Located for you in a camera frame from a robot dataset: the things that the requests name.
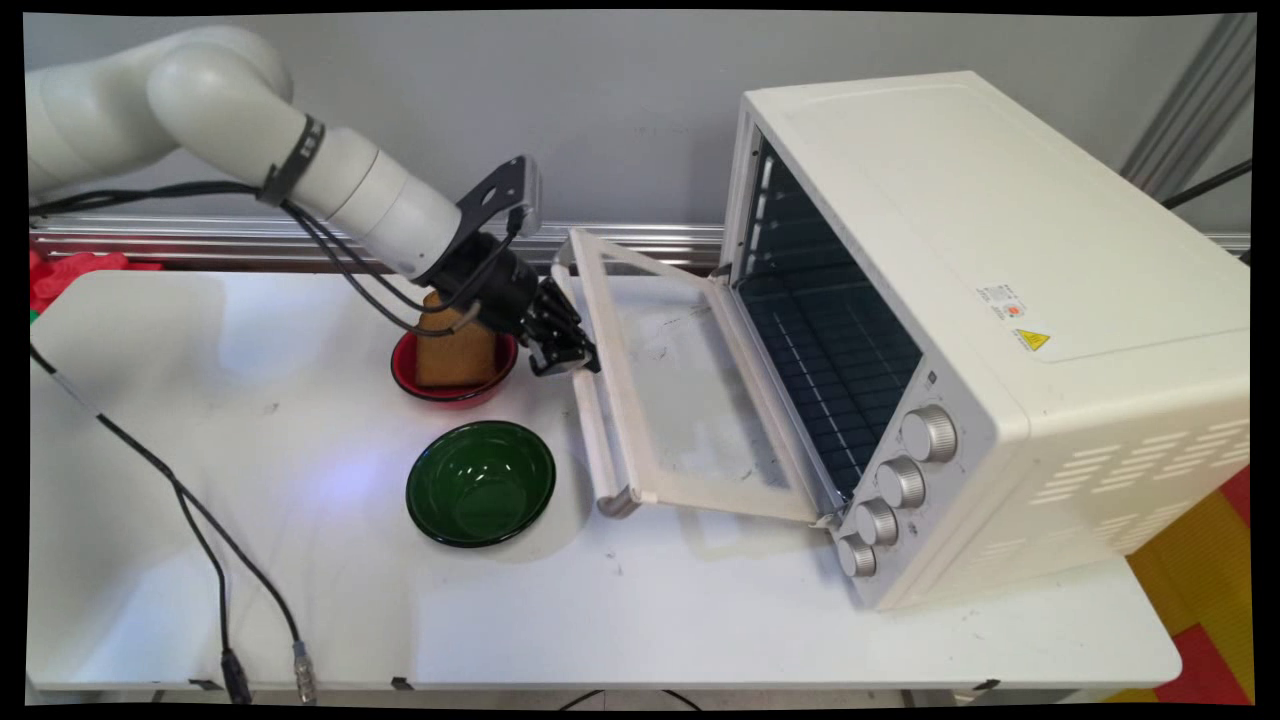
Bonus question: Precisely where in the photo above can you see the aluminium frame rail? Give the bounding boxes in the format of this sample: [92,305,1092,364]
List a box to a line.
[30,215,1251,277]

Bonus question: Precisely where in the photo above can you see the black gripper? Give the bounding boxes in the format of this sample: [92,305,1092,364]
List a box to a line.
[430,232,602,378]

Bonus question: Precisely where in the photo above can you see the oven wire rack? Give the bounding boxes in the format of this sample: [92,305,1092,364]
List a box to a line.
[740,268,923,501]

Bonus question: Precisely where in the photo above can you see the red cloth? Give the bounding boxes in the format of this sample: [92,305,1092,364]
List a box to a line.
[30,250,163,317]

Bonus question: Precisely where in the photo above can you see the red bowl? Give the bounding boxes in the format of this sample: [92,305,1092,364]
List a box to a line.
[390,330,519,406]

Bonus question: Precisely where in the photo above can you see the white label sticker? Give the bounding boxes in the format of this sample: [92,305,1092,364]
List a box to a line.
[977,283,1028,321]

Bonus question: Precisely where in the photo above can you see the glass oven door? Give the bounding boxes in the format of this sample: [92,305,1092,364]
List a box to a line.
[568,228,847,527]

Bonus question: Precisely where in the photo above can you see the cable with black connector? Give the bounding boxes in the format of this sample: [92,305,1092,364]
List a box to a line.
[30,345,253,705]

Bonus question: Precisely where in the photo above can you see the green bowl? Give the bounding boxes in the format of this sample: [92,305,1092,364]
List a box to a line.
[405,420,557,549]

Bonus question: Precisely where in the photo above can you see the white toaster oven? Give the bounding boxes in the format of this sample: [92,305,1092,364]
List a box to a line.
[720,70,1251,613]

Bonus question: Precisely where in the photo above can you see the cable with silver connector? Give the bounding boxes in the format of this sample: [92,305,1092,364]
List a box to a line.
[30,345,320,705]

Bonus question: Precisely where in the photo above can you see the large silver oven knob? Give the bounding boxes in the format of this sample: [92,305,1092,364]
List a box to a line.
[900,405,958,463]

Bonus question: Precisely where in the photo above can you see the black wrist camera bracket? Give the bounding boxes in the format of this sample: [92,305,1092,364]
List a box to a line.
[455,155,544,242]

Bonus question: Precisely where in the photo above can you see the thin black cable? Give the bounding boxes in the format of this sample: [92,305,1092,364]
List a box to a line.
[1160,158,1253,211]

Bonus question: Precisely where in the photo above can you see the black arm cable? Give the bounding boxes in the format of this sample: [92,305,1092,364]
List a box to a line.
[30,181,483,337]
[295,205,526,313]

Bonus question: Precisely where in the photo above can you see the black strap on arm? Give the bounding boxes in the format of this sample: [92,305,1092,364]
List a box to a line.
[257,115,327,209]

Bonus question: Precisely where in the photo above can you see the brown bread slice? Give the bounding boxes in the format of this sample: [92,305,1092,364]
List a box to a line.
[415,290,498,389]

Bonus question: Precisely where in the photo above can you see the aluminium frame post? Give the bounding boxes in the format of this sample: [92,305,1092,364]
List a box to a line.
[1120,15,1256,201]

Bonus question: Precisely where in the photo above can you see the white oven door handle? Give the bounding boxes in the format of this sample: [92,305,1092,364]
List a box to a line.
[550,262,642,519]

